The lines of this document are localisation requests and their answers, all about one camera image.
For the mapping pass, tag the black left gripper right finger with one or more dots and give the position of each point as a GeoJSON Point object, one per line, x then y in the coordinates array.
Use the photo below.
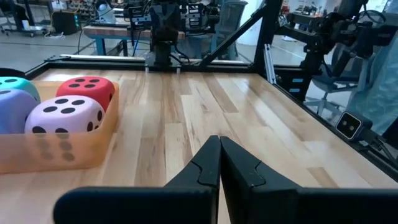
{"type": "Point", "coordinates": [280, 205]}

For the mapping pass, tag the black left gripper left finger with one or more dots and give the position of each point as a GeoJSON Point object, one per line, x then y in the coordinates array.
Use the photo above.
{"type": "Point", "coordinates": [140, 205]}

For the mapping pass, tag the large red foam die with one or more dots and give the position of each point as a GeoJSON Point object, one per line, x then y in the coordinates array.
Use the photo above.
{"type": "Point", "coordinates": [90, 93]}

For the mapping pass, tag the large pink foam die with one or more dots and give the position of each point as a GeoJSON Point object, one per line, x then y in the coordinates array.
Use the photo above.
{"type": "Point", "coordinates": [65, 119]}

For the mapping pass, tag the large purple foam die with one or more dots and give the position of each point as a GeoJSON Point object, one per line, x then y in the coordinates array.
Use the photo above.
{"type": "Point", "coordinates": [12, 109]}

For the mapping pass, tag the large teal foam die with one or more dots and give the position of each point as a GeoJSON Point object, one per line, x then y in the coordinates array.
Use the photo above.
{"type": "Point", "coordinates": [15, 84]}

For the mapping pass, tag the black background robot arm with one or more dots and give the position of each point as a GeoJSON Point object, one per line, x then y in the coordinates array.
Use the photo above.
{"type": "Point", "coordinates": [342, 31]}

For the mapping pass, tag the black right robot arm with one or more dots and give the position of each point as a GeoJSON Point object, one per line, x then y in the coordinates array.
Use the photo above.
{"type": "Point", "coordinates": [163, 53]}

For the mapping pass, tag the black background robot equipment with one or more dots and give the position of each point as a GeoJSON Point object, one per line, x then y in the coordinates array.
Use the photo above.
{"type": "Point", "coordinates": [196, 15]}

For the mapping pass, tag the wooden table with blue legs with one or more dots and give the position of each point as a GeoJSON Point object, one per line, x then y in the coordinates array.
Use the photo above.
{"type": "Point", "coordinates": [124, 32]}

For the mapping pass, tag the grey office chair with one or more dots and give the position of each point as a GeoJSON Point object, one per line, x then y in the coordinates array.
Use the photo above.
{"type": "Point", "coordinates": [231, 15]}

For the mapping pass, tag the orange translucent plastic bin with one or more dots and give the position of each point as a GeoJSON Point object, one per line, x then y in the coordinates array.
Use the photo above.
{"type": "Point", "coordinates": [102, 146]}

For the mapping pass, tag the blue-grey office chair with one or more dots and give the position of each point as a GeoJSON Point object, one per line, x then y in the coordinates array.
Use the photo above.
{"type": "Point", "coordinates": [329, 84]}

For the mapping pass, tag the translucent blue plastic cover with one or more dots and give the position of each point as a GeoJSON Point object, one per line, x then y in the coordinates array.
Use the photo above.
{"type": "Point", "coordinates": [379, 87]}

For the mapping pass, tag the small grey table-level camera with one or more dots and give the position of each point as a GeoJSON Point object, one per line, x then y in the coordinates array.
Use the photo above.
{"type": "Point", "coordinates": [349, 125]}

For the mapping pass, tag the silver metal bracket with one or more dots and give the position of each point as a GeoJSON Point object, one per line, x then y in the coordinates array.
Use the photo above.
{"type": "Point", "coordinates": [269, 65]}

